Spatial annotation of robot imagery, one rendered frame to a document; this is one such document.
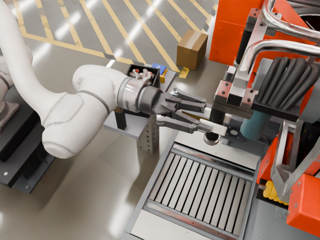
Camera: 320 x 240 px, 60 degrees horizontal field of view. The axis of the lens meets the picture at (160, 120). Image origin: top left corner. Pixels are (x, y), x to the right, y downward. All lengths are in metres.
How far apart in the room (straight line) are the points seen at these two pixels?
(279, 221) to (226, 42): 0.79
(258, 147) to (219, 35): 0.68
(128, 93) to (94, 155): 0.97
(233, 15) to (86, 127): 0.79
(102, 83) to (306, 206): 0.54
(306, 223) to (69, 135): 0.53
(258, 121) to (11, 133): 1.06
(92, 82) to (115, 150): 0.95
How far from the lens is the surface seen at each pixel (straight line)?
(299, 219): 0.62
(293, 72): 0.58
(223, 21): 1.25
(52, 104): 0.70
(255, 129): 1.10
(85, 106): 0.70
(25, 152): 1.42
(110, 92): 0.74
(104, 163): 1.63
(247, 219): 1.37
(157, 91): 0.74
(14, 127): 1.44
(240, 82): 0.59
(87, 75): 0.79
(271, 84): 0.58
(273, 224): 1.31
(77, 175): 1.63
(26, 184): 1.68
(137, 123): 1.19
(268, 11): 0.80
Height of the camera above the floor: 1.39
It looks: 52 degrees down
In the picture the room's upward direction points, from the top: straight up
